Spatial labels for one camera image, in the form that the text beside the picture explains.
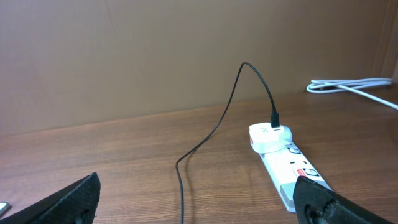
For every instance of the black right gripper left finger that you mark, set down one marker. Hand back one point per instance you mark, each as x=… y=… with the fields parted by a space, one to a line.
x=74 y=204

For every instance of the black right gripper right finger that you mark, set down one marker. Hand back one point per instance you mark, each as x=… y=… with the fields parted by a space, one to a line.
x=316 y=204

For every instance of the Galaxy S25 smartphone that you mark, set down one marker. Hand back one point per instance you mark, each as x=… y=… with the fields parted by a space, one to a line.
x=4 y=206

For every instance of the white power strip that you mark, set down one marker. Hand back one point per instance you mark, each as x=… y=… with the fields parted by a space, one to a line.
x=284 y=167

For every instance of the white USB wall charger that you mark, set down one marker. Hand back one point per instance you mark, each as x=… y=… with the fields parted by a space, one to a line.
x=265 y=139

